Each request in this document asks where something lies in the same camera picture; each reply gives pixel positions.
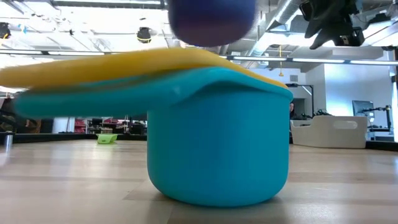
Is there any silver ceiling duct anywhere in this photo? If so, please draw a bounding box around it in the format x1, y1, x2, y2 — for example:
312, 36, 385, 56
248, 0, 300, 60

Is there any shelf with red boxes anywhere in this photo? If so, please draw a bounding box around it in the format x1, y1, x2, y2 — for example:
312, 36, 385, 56
74, 117, 147, 135

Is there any yellow measuring cup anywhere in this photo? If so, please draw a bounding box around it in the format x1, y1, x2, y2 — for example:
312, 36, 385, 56
0, 47, 289, 90

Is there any small green measuring cup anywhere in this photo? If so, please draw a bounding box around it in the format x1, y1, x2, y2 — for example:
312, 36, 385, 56
96, 133, 118, 145

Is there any dark blue measuring cup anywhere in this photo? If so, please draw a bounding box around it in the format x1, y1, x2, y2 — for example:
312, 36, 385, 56
167, 0, 257, 48

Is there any silver metal cylinder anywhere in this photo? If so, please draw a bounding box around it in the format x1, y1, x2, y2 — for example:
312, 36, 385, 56
3, 131, 14, 151

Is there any grey plastic basket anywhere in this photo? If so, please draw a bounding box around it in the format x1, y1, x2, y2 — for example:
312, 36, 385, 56
290, 115, 369, 149

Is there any black ceiling dome fixture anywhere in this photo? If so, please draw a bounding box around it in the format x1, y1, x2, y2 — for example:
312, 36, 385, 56
136, 27, 152, 44

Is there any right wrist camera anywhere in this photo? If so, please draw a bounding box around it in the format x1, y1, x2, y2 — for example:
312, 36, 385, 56
337, 27, 366, 47

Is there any dark computer monitor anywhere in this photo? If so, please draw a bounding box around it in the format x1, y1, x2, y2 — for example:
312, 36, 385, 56
352, 100, 376, 118

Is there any yellow hanging pendant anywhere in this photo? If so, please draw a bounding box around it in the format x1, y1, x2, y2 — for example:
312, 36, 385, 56
278, 45, 285, 77

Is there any white linear ceiling light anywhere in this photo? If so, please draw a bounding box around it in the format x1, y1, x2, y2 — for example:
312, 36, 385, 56
231, 56, 398, 66

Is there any large teal measuring cup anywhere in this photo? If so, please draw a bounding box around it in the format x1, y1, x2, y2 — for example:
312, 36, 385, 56
14, 67, 294, 208

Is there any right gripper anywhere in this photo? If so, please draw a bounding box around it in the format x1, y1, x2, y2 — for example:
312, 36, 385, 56
300, 0, 358, 50

